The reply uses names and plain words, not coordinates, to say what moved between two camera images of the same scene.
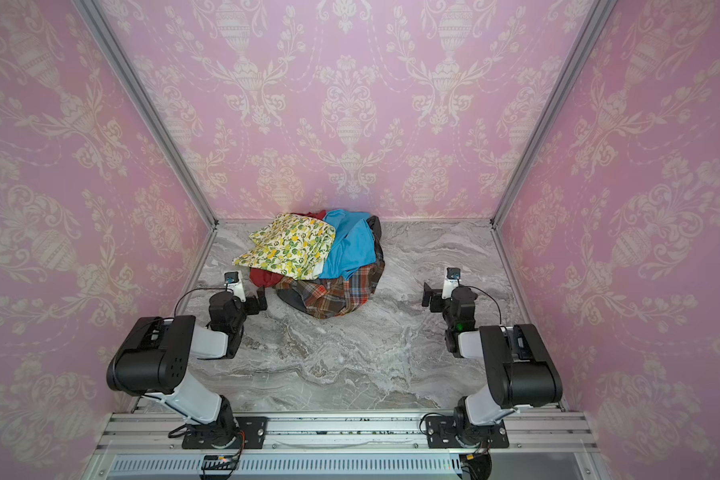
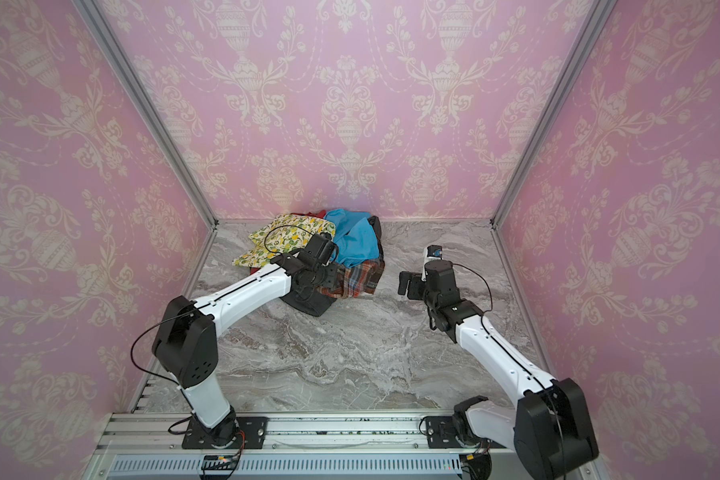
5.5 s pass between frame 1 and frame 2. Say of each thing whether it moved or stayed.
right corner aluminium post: stayed
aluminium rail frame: stayed
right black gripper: moved
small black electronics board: stayed
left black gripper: moved
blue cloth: stayed
